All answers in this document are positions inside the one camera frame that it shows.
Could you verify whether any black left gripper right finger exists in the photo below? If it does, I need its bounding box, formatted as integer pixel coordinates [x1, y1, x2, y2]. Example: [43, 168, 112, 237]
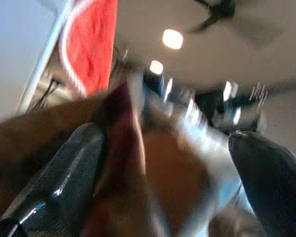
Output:
[228, 131, 296, 237]

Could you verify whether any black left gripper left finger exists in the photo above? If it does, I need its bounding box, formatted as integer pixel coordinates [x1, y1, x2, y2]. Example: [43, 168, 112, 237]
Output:
[0, 122, 107, 237]

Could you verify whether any dark red brown garment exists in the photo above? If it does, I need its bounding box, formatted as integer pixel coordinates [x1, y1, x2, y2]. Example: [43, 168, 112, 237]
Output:
[0, 82, 237, 237]

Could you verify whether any red cloth with white trim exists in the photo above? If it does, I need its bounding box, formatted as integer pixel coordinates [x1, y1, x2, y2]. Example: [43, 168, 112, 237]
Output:
[56, 0, 119, 97]

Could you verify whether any round ceiling light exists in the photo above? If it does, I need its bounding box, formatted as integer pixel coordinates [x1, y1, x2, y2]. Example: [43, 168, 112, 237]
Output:
[148, 59, 164, 76]
[161, 28, 184, 50]

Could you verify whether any black ceiling fan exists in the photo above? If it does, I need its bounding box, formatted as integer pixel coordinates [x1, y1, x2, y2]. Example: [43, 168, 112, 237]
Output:
[189, 0, 238, 33]

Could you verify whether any white rail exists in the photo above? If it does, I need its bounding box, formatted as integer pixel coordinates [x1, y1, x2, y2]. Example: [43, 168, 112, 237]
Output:
[16, 0, 76, 109]

